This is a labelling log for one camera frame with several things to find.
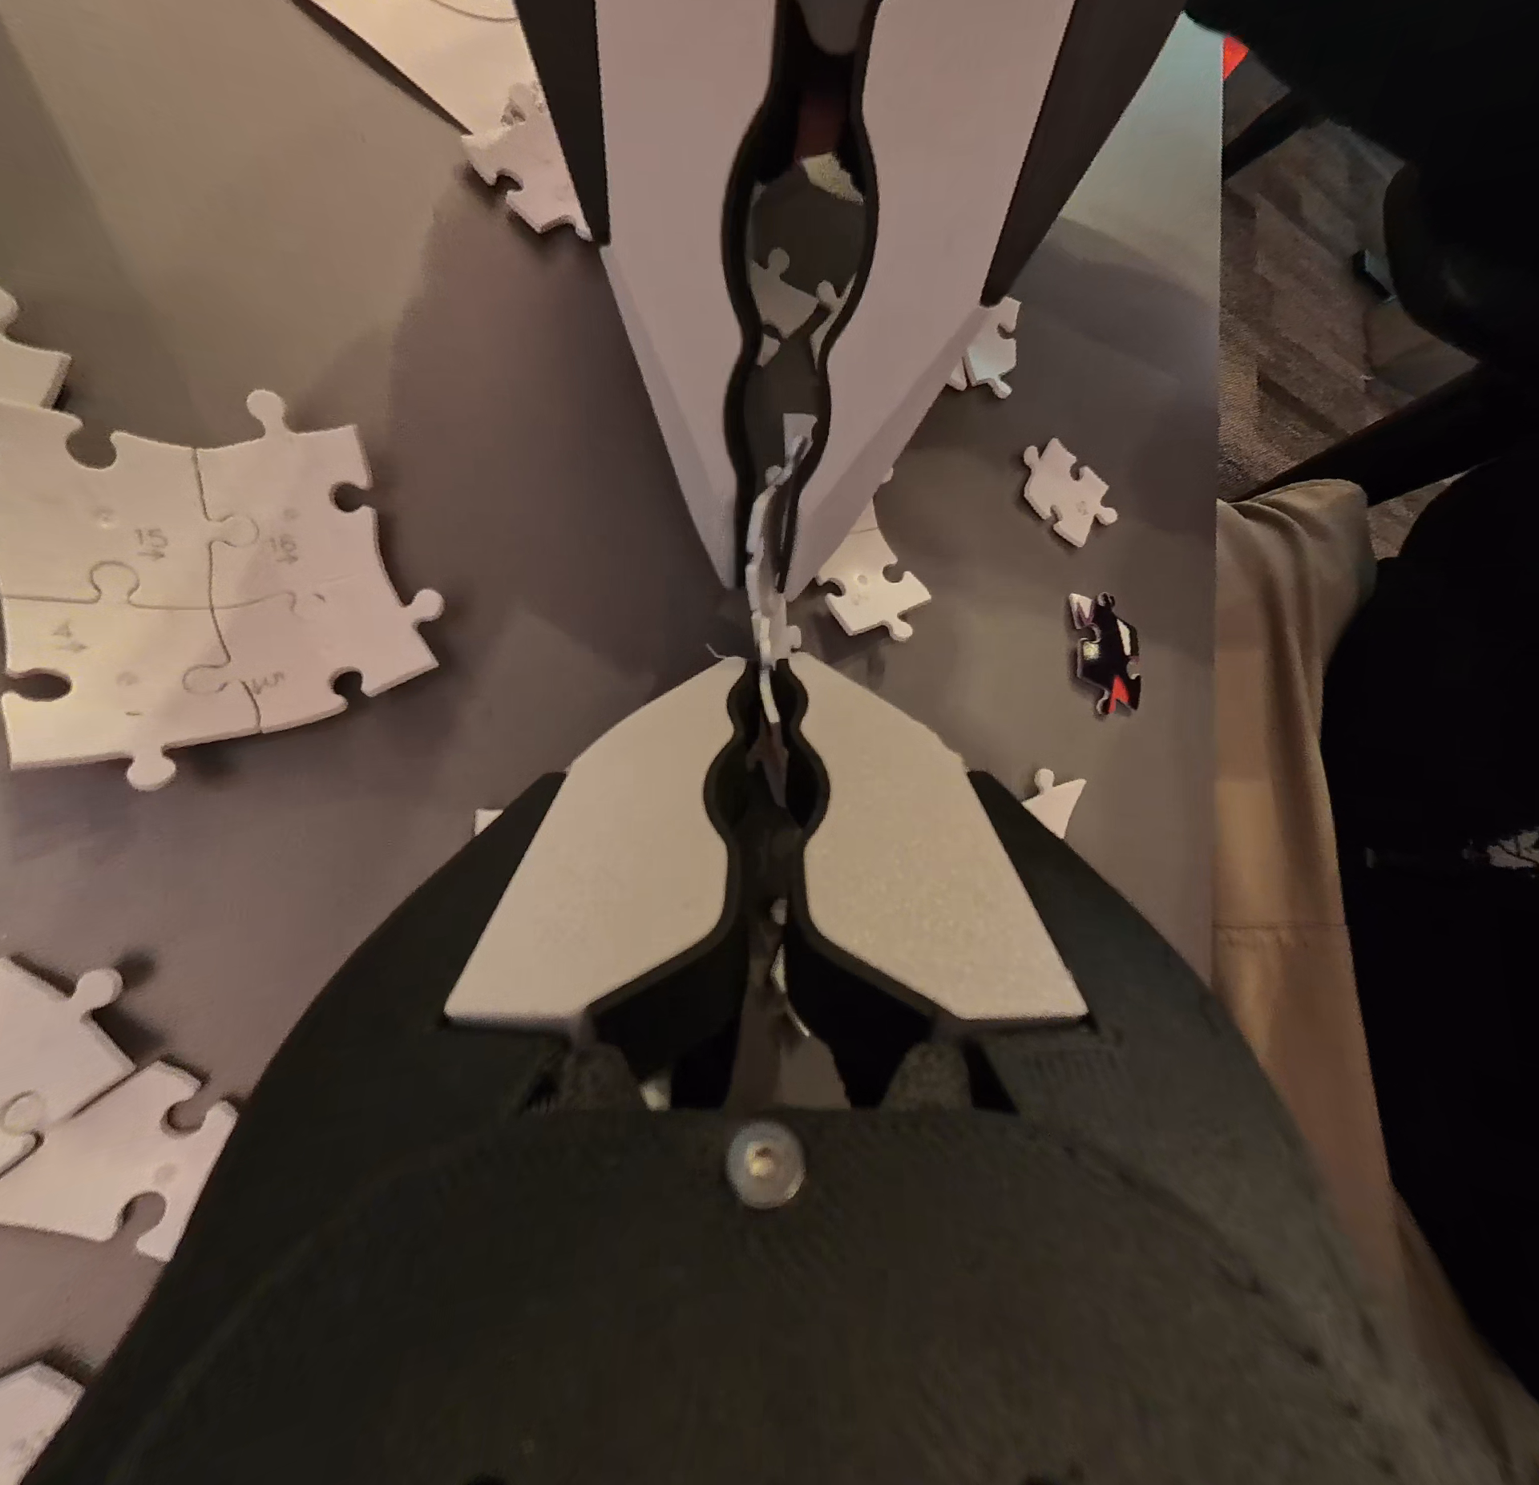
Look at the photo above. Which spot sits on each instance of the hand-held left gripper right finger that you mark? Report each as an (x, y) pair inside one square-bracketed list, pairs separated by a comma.
[(939, 884)]

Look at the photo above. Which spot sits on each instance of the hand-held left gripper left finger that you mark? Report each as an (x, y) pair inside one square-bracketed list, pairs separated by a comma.
[(602, 884)]

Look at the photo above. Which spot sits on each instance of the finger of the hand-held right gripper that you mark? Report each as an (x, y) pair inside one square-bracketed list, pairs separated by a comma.
[(951, 127), (675, 127)]

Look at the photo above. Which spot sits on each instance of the small white puzzle section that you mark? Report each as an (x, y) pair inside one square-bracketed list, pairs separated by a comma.
[(771, 601)]

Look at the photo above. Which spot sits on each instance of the white puzzle pieces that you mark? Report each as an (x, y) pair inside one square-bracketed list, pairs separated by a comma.
[(1071, 494)]

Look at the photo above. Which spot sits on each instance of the four-piece white puzzle section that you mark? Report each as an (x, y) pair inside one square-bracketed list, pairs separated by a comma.
[(145, 500)]

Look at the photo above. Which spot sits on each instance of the black printed puzzle piece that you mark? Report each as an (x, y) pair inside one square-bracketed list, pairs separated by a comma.
[(1102, 655)]

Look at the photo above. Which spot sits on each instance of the white instruction sheet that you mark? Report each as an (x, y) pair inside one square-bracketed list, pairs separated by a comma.
[(397, 18)]

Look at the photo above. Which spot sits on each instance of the person's beige trousers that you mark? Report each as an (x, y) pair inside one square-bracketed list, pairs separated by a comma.
[(1276, 787)]

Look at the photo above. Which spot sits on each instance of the black office chair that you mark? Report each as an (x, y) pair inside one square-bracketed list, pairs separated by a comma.
[(1462, 247)]

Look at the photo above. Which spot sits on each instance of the person's black jacket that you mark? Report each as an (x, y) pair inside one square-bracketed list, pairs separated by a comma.
[(1445, 1028)]

